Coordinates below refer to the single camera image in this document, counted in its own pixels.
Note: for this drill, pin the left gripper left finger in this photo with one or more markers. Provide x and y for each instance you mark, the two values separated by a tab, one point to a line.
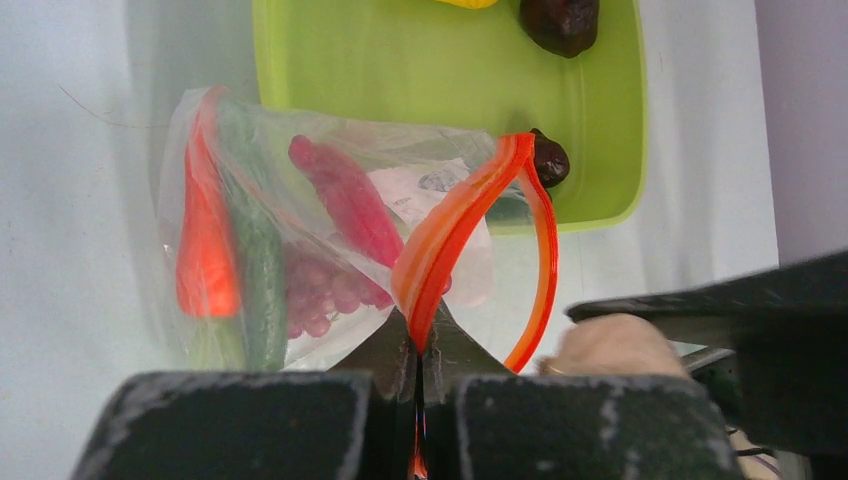
354	421

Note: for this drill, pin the orange carrot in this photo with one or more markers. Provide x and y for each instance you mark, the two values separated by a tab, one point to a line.
207	279

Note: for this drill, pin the yellow corn cob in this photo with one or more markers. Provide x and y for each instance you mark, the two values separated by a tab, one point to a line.
471	4

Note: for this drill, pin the long green cucumber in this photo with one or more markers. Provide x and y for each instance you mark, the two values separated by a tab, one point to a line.
259	250

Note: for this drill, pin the lime green plastic basin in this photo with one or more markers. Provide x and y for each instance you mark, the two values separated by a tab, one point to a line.
429	62

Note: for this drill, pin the red chili pepper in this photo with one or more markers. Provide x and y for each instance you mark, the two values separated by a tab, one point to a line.
350	199

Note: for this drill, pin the clear zip bag orange zipper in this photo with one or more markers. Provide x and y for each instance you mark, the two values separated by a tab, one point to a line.
292	236

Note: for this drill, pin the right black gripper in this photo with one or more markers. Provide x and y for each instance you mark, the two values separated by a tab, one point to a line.
792	401

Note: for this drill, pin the dark purple mangosteen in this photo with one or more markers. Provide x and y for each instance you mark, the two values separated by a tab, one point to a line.
562	27

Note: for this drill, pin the red grape bunch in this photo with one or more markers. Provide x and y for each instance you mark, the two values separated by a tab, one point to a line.
319	289

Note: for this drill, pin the white garlic bulb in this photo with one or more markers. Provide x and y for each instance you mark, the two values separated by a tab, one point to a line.
617	344

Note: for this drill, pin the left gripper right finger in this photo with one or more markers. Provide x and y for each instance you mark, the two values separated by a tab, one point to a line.
492	426

